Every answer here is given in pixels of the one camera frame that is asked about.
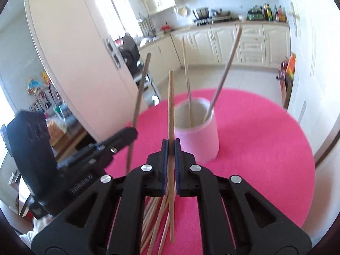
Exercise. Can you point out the wooden side table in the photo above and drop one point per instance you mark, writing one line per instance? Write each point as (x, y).
(71, 143)

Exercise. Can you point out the yellow oil bottle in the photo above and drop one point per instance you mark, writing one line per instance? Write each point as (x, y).
(268, 12)

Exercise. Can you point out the round wall strainer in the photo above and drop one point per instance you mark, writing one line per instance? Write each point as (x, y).
(183, 10)

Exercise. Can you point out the white bowl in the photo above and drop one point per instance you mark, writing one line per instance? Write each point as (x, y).
(242, 17)

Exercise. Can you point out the black kitchen appliance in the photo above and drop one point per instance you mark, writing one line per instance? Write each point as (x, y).
(130, 53)

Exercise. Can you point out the bag of bread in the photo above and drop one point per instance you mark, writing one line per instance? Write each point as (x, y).
(57, 132)

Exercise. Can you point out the grey-brown wooden chopstick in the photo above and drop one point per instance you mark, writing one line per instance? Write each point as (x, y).
(139, 95)

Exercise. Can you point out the dish drying rack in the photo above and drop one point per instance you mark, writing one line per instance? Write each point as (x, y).
(146, 25)

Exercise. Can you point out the green box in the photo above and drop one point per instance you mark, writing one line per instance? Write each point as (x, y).
(255, 15)

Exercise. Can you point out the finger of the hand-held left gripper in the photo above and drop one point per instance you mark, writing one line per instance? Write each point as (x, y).
(124, 138)
(90, 159)

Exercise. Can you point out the white door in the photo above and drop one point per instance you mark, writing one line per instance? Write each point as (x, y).
(316, 58)

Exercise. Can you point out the metal storage rack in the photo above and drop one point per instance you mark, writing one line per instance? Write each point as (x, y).
(151, 90)

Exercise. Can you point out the cream refrigerator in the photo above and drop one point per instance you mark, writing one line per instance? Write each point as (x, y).
(74, 58)

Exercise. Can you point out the pink cylindrical cup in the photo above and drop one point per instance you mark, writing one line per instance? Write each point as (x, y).
(198, 143)

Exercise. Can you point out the gas stove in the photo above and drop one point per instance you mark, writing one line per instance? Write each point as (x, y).
(215, 20)

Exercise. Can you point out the kitchen window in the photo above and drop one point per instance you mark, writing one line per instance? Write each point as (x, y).
(114, 10)

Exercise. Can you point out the red pot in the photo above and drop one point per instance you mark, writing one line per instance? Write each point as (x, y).
(166, 28)

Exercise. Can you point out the orange snack packet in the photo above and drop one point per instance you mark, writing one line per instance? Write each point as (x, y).
(291, 63)

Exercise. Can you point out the cream lower kitchen cabinets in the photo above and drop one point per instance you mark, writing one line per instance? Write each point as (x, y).
(212, 45)

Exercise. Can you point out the pile of wooden chopsticks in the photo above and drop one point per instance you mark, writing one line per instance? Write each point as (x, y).
(156, 225)

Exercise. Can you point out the dark frying pan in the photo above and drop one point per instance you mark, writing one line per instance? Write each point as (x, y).
(221, 13)

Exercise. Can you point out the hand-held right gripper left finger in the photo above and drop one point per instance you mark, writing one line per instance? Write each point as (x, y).
(165, 164)

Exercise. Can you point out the colourful toys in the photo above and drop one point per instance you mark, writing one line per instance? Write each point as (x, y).
(39, 87)

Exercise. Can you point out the light wooden chopstick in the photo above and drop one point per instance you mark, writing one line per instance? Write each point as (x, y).
(225, 69)
(171, 106)

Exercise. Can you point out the pink round tablecloth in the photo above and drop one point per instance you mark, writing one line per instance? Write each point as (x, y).
(252, 148)

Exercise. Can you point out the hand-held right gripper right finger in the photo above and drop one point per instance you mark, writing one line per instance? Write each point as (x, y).
(177, 164)

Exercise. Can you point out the steel cooking pot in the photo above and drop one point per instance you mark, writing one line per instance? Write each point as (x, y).
(202, 12)

